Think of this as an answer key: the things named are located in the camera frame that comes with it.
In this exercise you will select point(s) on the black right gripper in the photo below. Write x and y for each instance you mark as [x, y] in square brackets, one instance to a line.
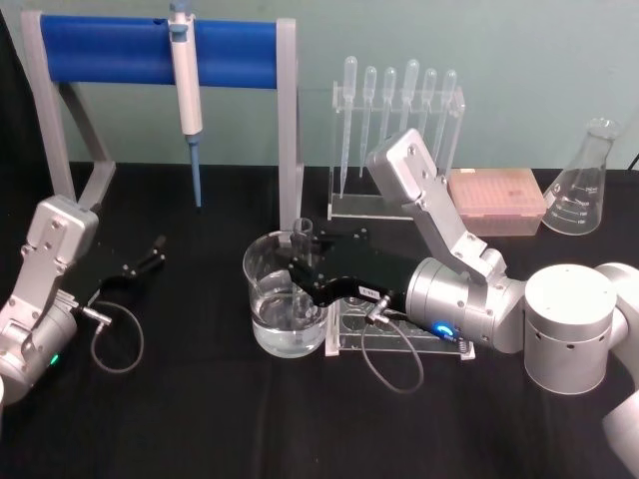
[369, 269]

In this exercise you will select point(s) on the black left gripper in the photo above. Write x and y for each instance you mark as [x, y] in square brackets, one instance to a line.
[107, 269]

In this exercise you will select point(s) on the clear glass test tube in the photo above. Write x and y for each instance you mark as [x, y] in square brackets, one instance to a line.
[302, 232]

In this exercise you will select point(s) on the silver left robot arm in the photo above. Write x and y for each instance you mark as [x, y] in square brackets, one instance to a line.
[45, 279]

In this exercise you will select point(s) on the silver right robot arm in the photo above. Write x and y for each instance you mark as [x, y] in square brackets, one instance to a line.
[569, 324]

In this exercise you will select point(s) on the clear acrylic dropper rack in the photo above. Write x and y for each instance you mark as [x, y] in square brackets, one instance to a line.
[349, 204]

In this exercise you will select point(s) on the glass beaker with water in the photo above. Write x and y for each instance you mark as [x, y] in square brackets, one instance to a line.
[279, 329]

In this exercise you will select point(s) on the clear acrylic test tube rack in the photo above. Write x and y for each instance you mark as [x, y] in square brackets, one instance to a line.
[399, 339]

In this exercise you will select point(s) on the white and blue micropipette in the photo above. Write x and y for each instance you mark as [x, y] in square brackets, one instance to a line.
[189, 100]

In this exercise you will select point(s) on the black table cloth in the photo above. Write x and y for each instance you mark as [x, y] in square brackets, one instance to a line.
[199, 424]

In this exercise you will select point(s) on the clear plastic transfer pipette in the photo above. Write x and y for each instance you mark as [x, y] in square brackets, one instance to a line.
[350, 70]
[449, 85]
[412, 75]
[369, 80]
[429, 82]
[389, 82]

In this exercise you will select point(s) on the pink pipette tip box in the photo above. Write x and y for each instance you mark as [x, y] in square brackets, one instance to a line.
[499, 199]

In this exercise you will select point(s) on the grey stand with blue bar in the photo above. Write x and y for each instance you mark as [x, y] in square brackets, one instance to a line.
[150, 50]

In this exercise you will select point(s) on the clear glass conical flask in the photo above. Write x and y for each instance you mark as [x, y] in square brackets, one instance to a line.
[579, 199]

